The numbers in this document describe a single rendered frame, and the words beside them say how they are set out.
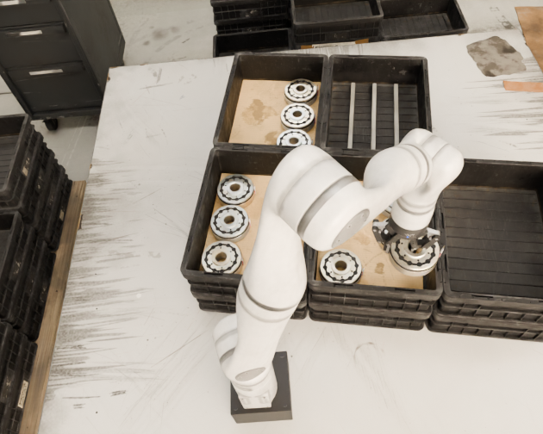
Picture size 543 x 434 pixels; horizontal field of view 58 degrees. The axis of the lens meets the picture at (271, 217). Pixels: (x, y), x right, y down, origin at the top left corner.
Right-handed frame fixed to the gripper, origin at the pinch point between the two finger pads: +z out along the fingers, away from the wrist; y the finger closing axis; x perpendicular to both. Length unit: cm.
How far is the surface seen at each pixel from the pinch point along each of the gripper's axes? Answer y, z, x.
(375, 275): -3.3, 17.7, 1.1
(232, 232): -41.1, 15.5, 5.7
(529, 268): 33.2, 17.7, 9.3
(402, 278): 3.4, 17.6, 1.3
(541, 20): 84, 107, 229
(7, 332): -122, 64, -20
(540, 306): 31.0, 7.5, -5.0
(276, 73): -42, 18, 68
